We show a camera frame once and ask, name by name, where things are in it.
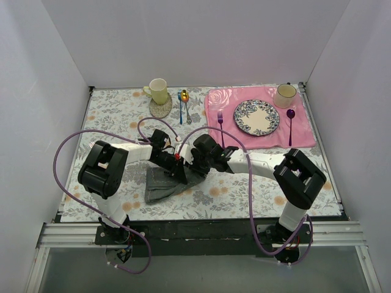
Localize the grey cloth napkin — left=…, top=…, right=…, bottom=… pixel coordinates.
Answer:
left=144, top=167, right=205, bottom=204

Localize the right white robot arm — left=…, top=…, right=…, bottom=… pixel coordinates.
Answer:
left=191, top=134, right=326, bottom=243

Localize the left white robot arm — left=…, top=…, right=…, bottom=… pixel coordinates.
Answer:
left=78, top=130, right=194, bottom=244

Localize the purple fork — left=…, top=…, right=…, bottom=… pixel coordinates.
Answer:
left=217, top=110, right=225, bottom=148

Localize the round woven coaster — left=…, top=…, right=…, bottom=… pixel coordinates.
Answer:
left=149, top=93, right=173, bottom=118

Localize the floral tablecloth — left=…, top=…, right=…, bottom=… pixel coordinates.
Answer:
left=61, top=87, right=287, bottom=222

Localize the gold bowl spoon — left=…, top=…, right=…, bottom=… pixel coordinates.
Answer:
left=181, top=90, right=192, bottom=125

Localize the blue floral plate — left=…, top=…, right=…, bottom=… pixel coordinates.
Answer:
left=233, top=99, right=280, bottom=137

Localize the yellow-green mug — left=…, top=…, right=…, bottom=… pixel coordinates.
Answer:
left=143, top=78, right=168, bottom=105

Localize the pink floral placemat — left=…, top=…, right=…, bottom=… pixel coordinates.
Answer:
left=204, top=86, right=316, bottom=150

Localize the purple spoon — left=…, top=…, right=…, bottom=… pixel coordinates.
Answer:
left=287, top=109, right=296, bottom=147

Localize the cream mug dark rim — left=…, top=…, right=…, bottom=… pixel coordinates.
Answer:
left=273, top=82, right=297, bottom=109

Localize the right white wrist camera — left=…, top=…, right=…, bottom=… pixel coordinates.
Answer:
left=175, top=143, right=194, bottom=165

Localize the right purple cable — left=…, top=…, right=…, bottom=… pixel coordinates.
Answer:
left=177, top=128, right=314, bottom=267

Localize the purple cable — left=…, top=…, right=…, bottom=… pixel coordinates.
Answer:
left=177, top=128, right=314, bottom=267
left=52, top=117, right=181, bottom=274

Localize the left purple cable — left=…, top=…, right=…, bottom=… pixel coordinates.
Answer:
left=52, top=117, right=181, bottom=274

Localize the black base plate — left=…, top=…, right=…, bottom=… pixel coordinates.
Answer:
left=95, top=218, right=310, bottom=258

